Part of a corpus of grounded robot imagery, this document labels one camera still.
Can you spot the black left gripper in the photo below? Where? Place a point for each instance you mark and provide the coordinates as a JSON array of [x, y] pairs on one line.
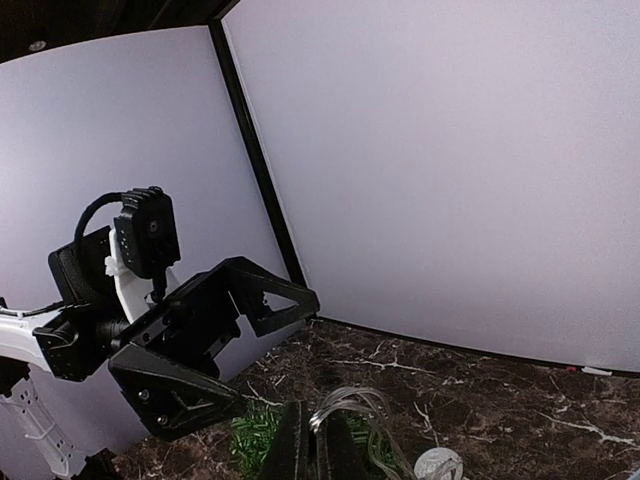
[[164, 362]]

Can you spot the small green christmas tree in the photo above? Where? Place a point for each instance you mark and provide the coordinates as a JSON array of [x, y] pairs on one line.
[[253, 434]]

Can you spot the clear string light garland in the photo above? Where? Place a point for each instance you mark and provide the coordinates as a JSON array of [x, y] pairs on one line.
[[390, 440]]

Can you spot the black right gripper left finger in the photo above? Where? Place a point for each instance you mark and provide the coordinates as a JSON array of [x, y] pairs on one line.
[[288, 456]]

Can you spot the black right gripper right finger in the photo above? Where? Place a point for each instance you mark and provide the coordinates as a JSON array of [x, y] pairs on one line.
[[337, 457]]

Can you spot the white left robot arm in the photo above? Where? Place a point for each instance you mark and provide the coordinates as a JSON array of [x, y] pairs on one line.
[[20, 353]]

